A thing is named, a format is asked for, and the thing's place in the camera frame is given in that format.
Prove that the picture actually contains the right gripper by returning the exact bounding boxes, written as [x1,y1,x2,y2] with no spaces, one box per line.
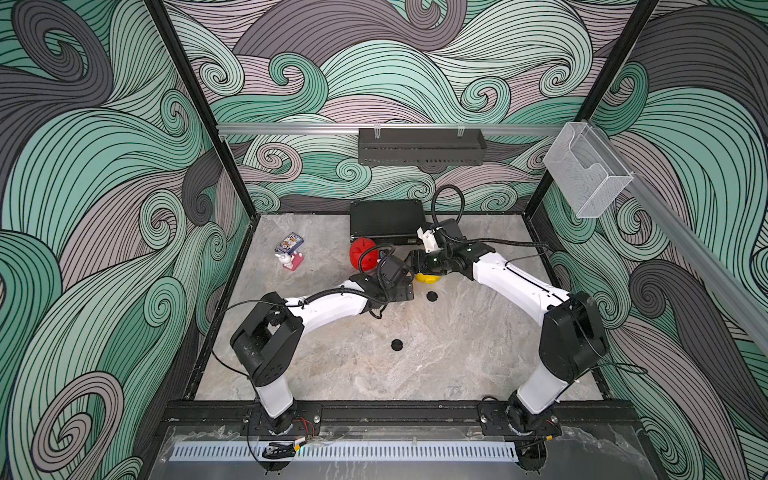
[401,250,452,274]

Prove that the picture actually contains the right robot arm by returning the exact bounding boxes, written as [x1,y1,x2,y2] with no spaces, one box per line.
[408,243,609,437]

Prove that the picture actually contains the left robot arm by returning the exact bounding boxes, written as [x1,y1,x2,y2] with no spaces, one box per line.
[230,262,415,434]

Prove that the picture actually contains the red piggy bank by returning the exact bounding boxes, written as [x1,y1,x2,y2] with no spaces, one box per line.
[349,238,378,272]

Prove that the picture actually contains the yellow piggy bank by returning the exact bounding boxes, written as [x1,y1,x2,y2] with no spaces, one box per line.
[415,273,442,284]

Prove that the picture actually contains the black case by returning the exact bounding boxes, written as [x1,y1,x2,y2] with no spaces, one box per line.
[349,199,426,245]

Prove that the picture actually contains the white pink bunny toy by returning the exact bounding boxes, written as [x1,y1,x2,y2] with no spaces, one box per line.
[275,252,304,271]

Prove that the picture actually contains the card box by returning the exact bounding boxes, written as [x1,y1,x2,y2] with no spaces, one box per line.
[275,232,305,255]

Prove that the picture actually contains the clear plastic holder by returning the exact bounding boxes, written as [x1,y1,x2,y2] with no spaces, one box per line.
[544,121,633,219]

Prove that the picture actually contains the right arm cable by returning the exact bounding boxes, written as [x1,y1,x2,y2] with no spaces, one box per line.
[430,183,550,250]

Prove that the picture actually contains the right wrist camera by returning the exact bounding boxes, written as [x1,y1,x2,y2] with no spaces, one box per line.
[417,226,441,253]

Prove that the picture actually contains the black wall shelf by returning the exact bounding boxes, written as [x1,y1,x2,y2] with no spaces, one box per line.
[357,129,488,168]

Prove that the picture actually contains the white cable duct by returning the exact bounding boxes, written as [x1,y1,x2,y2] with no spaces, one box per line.
[169,440,518,462]

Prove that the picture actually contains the aluminium rail right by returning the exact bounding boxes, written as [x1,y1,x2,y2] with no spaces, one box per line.
[594,128,767,347]

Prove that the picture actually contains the aluminium rail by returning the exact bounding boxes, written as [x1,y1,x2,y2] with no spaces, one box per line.
[594,128,767,347]
[216,122,564,137]

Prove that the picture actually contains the aluminium rail back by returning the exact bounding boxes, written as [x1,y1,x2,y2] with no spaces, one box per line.
[216,122,564,137]

